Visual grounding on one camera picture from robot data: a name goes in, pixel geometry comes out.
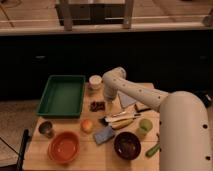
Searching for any red bowl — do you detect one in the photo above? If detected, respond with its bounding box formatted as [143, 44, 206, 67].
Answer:
[47, 131, 80, 164]

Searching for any wooden shelf frame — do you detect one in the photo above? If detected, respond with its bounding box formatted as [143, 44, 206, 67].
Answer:
[55, 0, 134, 31]

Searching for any dark purple grape bunch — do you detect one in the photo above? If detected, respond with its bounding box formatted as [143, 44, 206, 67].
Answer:
[90, 101, 105, 112]

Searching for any small metal cup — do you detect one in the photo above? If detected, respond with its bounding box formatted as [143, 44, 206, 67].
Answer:
[38, 121, 54, 138]

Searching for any black stand post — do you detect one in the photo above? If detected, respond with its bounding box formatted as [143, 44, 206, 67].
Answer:
[16, 129, 30, 171]

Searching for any dark purple bowl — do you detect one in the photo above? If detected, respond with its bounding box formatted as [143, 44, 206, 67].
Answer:
[114, 132, 141, 160]

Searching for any green cucumber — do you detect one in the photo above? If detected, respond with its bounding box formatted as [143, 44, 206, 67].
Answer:
[145, 141, 160, 158]

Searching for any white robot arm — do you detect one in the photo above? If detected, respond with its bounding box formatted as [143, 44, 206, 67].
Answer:
[102, 67, 213, 171]

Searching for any light blue folded cloth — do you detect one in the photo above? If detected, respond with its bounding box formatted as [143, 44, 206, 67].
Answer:
[118, 92, 136, 108]

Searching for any green plastic tray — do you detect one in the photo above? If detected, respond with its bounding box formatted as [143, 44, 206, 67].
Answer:
[37, 75, 85, 118]

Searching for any yellow banana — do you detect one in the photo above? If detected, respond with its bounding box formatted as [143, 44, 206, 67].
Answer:
[111, 119, 133, 130]

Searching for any blue sponge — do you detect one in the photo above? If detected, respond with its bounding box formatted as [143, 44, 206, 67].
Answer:
[93, 126, 115, 145]

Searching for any orange peach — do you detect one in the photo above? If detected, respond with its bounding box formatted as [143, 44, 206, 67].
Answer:
[81, 119, 93, 133]

